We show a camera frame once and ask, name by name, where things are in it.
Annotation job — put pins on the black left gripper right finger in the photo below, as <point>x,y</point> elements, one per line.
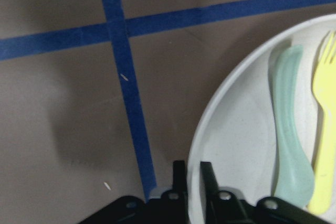
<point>223,206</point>

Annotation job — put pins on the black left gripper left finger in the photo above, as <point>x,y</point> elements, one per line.
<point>169,207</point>

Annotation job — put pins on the white round plate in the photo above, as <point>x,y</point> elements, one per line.
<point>237,132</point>

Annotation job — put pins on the yellow plastic fork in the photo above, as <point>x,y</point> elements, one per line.
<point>323,89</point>

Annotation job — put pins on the teal plastic spoon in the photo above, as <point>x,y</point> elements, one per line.
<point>294,181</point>

